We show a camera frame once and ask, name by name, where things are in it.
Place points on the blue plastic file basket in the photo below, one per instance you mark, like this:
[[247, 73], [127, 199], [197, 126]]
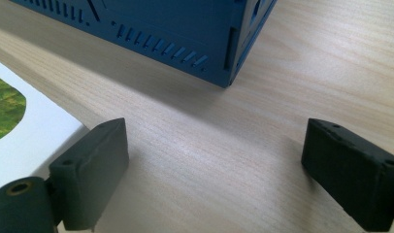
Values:
[[172, 26]]

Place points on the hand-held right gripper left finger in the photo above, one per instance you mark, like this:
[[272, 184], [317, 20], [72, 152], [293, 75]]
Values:
[[88, 174]]

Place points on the white book with green picture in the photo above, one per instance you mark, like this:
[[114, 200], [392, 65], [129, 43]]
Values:
[[39, 129]]

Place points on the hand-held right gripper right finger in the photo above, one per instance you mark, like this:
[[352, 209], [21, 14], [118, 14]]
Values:
[[353, 174]]

